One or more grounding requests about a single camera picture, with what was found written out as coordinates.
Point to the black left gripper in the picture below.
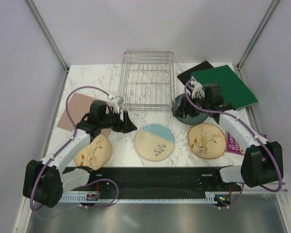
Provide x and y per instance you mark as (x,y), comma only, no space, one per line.
(125,126)

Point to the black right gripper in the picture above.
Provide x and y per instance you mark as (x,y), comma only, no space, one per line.
(182,108)

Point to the dark teal floral plate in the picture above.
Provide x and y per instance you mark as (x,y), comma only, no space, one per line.
(189,120)

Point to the blue and beige plate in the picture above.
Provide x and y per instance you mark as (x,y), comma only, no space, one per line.
(154,142)

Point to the beige bird plate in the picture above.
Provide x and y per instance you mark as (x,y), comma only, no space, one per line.
(96,154)
(207,141)

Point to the metal wire dish rack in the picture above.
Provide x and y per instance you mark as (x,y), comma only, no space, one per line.
(147,80)

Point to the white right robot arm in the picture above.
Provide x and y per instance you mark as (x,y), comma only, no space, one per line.
(262,163)

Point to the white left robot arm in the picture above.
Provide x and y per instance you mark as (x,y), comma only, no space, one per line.
(45,181)

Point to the black flat folder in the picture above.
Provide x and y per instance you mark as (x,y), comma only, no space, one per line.
(186,75)

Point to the pink rectangular mat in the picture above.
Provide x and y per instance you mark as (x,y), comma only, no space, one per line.
(78,106)

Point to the purple treehouse book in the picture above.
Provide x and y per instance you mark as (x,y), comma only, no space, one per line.
(239,144)

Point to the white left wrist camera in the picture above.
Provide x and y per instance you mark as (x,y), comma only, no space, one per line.
(115,103)

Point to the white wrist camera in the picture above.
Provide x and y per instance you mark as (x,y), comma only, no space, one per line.
(115,103)
(197,90)

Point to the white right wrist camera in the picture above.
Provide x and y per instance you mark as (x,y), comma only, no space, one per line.
(197,90)

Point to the green ring binder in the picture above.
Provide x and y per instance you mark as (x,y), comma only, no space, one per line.
(233,89)

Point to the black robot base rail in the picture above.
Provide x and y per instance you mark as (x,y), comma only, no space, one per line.
(157,182)

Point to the white slotted cable duct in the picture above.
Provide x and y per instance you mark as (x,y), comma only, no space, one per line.
(92,198)

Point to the right aluminium frame post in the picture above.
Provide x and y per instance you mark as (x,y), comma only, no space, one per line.
(258,32)

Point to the aluminium frame post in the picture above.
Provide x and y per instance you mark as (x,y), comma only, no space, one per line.
(258,32)
(49,38)

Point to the left aluminium frame post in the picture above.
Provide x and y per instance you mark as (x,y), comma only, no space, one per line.
(49,38)

